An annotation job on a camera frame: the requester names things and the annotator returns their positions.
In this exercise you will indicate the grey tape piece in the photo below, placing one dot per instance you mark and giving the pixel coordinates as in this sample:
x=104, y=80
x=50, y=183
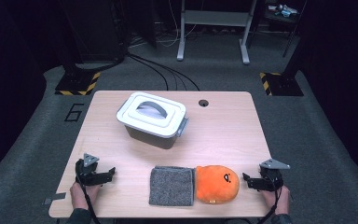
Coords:
x=55, y=198

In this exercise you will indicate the dark shelf with clutter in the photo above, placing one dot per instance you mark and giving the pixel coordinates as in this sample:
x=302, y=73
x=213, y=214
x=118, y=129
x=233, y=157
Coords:
x=282, y=11

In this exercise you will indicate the grey plastic storage box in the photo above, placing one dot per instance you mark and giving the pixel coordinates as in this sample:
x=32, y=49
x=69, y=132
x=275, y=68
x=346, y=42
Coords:
x=150, y=138

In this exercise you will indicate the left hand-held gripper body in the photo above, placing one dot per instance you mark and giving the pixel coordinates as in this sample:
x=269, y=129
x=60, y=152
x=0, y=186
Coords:
x=85, y=171

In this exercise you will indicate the person's left hand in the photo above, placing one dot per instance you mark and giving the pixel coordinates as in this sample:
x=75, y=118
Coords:
x=82, y=196

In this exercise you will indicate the orange plush toy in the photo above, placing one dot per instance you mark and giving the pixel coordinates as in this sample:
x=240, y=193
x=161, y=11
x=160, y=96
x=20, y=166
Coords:
x=216, y=183

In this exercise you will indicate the white metal desk frame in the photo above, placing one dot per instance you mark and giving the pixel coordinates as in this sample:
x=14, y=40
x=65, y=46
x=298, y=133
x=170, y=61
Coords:
x=214, y=18

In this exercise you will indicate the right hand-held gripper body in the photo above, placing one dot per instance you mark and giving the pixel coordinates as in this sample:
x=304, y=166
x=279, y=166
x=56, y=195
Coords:
x=272, y=177

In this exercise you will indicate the person's right hand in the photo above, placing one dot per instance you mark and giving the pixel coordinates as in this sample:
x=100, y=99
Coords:
x=276, y=199

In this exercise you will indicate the black stand base striped edge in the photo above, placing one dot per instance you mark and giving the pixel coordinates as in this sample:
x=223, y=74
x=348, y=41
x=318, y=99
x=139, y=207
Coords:
x=77, y=84
x=281, y=84

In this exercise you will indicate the grey cloth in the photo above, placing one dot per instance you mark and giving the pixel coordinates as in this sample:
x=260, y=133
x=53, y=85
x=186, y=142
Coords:
x=171, y=186

